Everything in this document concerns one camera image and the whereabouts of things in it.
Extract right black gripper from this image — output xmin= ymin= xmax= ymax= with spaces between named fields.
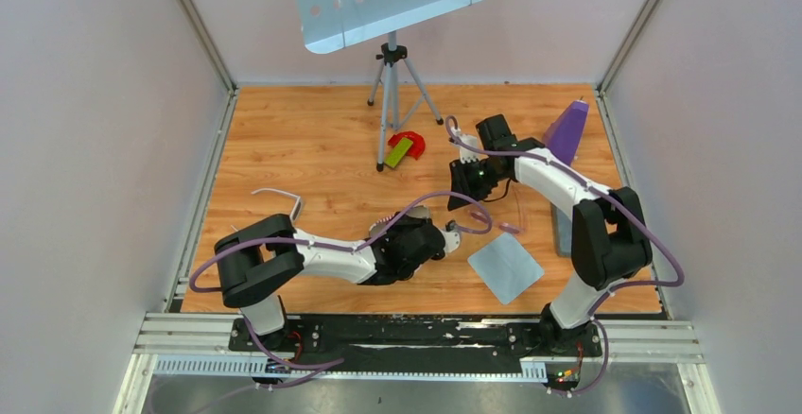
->
xmin=448 ymin=156 xmax=507 ymax=211

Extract white sunglasses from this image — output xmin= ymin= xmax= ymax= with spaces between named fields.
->
xmin=250 ymin=187 xmax=305 ymax=223

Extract striped printed glasses pouch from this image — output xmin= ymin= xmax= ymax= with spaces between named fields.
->
xmin=369 ymin=205 xmax=431 ymax=237

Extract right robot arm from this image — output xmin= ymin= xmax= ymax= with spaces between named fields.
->
xmin=445 ymin=114 xmax=653 ymax=355

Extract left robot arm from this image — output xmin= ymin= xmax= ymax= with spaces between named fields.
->
xmin=214 ymin=208 xmax=462 ymax=351

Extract red curved plastic piece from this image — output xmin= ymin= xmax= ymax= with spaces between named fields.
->
xmin=388 ymin=130 xmax=426 ymax=160

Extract green rectangular block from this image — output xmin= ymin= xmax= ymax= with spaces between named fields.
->
xmin=384 ymin=137 xmax=414 ymax=169

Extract right blue cleaning cloth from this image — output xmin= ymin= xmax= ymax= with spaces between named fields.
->
xmin=467 ymin=233 xmax=545 ymax=305

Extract grey glasses case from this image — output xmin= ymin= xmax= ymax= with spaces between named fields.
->
xmin=550 ymin=204 xmax=572 ymax=258

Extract grey tripod stand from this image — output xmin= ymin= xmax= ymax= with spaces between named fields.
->
xmin=367 ymin=30 xmax=445 ymax=173

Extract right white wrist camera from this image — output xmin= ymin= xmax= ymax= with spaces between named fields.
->
xmin=449 ymin=128 xmax=481 ymax=164

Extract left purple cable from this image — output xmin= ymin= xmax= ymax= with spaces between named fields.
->
xmin=188 ymin=190 xmax=495 ymax=295

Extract white slotted cable duct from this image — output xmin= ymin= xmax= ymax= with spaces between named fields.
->
xmin=153 ymin=355 xmax=548 ymax=384

